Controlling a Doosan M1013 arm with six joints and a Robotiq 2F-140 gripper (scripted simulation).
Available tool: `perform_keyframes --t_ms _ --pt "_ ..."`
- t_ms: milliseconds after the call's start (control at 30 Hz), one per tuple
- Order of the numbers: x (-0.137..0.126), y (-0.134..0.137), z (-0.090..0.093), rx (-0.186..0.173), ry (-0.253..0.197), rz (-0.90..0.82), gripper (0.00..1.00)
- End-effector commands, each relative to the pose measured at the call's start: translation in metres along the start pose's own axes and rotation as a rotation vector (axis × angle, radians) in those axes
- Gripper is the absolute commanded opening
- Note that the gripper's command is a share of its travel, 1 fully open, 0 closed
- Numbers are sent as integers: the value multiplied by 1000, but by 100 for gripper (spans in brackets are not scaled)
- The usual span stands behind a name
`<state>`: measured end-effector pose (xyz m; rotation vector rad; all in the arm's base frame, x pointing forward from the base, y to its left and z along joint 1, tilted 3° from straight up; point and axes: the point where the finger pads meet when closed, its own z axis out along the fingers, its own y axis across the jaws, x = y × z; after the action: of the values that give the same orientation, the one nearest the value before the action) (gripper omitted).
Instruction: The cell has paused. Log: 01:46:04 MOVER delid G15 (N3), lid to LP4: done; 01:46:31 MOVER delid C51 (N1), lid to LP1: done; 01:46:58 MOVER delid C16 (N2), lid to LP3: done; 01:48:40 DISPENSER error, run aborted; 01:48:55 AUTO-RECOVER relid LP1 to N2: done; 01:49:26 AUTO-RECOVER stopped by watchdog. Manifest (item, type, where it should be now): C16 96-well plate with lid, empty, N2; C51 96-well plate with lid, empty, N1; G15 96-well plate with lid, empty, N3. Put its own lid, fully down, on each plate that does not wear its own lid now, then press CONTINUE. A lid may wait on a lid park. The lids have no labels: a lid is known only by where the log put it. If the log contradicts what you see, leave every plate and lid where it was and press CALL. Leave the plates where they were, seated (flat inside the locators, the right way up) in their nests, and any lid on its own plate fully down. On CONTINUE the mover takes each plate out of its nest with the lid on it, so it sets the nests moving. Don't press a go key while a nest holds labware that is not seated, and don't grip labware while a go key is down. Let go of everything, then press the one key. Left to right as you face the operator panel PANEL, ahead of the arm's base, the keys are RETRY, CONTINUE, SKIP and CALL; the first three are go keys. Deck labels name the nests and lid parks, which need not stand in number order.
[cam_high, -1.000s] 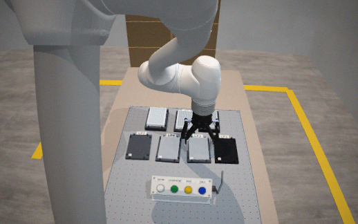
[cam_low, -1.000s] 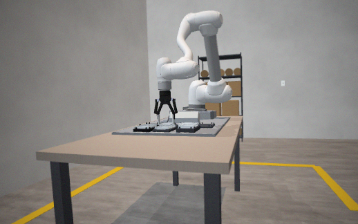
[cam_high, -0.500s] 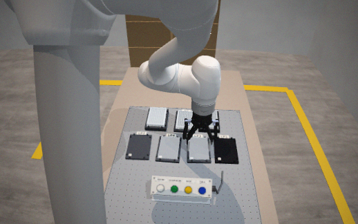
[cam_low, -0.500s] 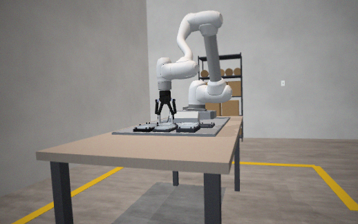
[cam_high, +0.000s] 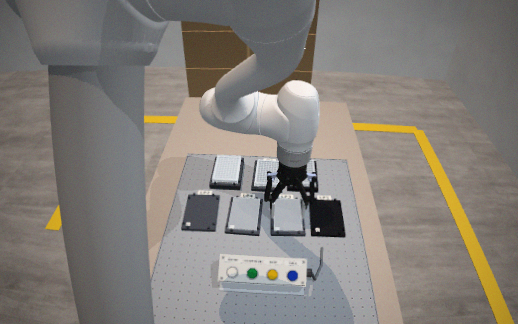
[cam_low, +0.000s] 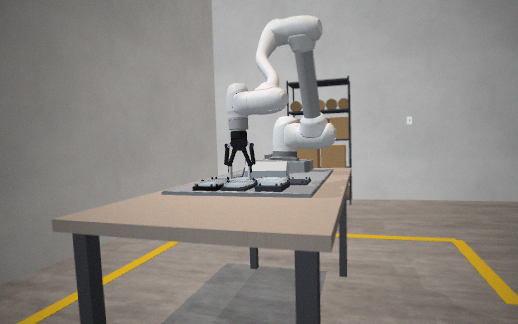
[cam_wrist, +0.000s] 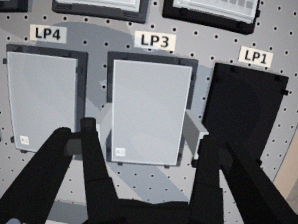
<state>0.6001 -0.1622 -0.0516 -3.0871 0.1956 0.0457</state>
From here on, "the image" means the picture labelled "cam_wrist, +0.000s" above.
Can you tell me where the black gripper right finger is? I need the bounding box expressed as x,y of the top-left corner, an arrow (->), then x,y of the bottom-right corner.
182,109 -> 298,224

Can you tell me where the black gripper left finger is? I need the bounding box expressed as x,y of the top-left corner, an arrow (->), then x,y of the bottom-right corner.
0,103 -> 128,224

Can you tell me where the white button panel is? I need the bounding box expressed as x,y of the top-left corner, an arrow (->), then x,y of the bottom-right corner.
45,201 -> 88,224

